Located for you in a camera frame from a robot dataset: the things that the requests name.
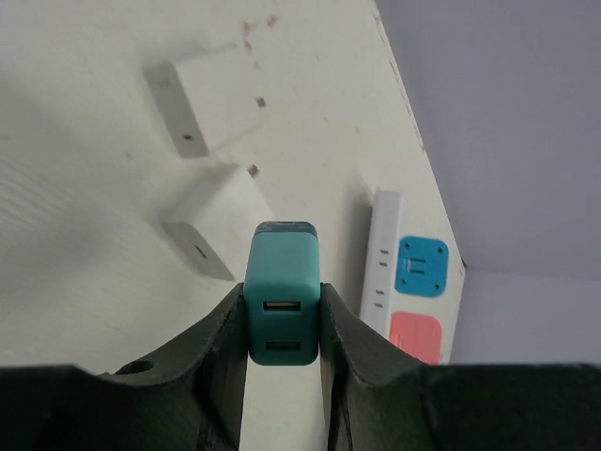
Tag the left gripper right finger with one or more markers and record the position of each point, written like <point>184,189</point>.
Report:
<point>381,398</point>

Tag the teal usb charger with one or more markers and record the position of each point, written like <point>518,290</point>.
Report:
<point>282,292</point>

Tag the white long charger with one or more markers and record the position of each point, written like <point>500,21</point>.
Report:
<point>207,98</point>

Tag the white square charger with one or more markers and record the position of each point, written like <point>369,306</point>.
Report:
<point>213,224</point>

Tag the pink plug adapter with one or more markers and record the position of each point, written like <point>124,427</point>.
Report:
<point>418,335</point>

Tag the white power strip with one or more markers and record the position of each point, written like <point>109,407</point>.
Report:
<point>379,297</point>

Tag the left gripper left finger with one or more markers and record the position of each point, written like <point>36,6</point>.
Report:
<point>185,395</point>

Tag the blue plug adapter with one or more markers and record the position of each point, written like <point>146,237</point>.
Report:
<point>422,266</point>

